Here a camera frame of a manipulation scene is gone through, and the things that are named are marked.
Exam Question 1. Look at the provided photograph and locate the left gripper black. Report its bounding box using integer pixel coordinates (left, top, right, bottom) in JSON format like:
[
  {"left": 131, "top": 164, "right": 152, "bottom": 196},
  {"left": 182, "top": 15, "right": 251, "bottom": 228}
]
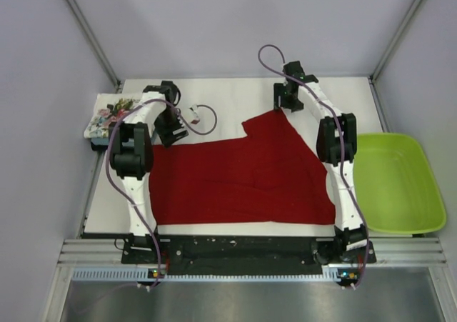
[{"left": 154, "top": 107, "right": 188, "bottom": 149}]

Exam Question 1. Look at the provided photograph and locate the red t shirt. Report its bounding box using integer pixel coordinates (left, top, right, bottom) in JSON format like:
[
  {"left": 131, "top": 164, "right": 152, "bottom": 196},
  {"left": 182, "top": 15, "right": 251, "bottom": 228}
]
[{"left": 149, "top": 111, "right": 336, "bottom": 225}]

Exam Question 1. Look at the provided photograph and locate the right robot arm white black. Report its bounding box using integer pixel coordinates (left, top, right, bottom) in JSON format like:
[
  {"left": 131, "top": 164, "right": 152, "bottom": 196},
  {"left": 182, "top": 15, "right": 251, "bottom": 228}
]
[{"left": 273, "top": 61, "right": 370, "bottom": 266}]

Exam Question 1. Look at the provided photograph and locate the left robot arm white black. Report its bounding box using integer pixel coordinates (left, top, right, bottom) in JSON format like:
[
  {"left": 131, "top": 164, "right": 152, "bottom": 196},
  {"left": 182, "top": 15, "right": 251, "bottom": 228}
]
[{"left": 106, "top": 81, "right": 189, "bottom": 263}]

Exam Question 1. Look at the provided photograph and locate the white floral folded t shirt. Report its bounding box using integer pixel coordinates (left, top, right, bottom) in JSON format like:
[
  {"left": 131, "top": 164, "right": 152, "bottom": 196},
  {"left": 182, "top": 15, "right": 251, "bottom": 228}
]
[{"left": 84, "top": 93, "right": 142, "bottom": 139}]

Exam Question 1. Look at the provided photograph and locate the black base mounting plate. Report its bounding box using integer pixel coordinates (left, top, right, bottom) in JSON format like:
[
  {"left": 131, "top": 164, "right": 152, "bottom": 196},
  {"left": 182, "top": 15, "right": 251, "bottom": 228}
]
[{"left": 121, "top": 235, "right": 376, "bottom": 275}]

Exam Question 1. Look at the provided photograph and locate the green plastic bin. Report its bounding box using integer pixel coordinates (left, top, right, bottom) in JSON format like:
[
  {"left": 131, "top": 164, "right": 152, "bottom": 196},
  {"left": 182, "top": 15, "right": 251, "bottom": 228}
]
[{"left": 353, "top": 133, "right": 447, "bottom": 235}]

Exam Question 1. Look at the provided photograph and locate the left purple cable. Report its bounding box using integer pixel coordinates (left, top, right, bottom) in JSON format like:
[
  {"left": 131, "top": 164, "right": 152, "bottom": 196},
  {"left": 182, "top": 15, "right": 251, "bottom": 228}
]
[{"left": 106, "top": 99, "right": 219, "bottom": 291}]

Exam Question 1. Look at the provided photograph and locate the purple cable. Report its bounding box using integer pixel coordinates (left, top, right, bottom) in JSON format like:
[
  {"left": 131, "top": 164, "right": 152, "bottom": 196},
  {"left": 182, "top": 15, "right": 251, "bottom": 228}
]
[
  {"left": 257, "top": 44, "right": 371, "bottom": 289},
  {"left": 106, "top": 99, "right": 219, "bottom": 291}
]

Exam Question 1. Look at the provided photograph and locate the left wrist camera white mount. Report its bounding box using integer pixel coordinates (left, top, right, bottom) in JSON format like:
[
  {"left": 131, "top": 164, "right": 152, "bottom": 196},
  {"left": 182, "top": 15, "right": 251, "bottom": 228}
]
[{"left": 186, "top": 104, "right": 201, "bottom": 124}]

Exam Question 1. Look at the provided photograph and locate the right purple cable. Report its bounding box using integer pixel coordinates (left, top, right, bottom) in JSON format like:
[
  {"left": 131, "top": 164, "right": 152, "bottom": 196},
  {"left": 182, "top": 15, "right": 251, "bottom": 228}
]
[{"left": 257, "top": 44, "right": 371, "bottom": 289}]

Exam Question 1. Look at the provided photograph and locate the left corner aluminium post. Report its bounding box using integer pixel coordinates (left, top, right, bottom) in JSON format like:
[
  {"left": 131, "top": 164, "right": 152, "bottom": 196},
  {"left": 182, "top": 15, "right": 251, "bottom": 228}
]
[{"left": 64, "top": 0, "right": 121, "bottom": 88}]

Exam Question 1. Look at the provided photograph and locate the corner aluminium post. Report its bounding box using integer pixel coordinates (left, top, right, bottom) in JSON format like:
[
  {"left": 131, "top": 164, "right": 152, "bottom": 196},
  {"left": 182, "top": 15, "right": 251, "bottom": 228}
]
[
  {"left": 369, "top": 0, "right": 426, "bottom": 84},
  {"left": 64, "top": 0, "right": 121, "bottom": 88}
]

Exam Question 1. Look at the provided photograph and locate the right corner aluminium post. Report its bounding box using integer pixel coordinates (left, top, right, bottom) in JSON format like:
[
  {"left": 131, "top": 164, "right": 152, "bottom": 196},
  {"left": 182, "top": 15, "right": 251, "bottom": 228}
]
[{"left": 369, "top": 0, "right": 426, "bottom": 84}]

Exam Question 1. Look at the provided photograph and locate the white slotted cable duct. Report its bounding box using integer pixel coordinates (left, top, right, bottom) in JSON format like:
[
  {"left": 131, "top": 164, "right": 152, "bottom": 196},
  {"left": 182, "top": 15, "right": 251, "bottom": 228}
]
[{"left": 71, "top": 267, "right": 358, "bottom": 283}]

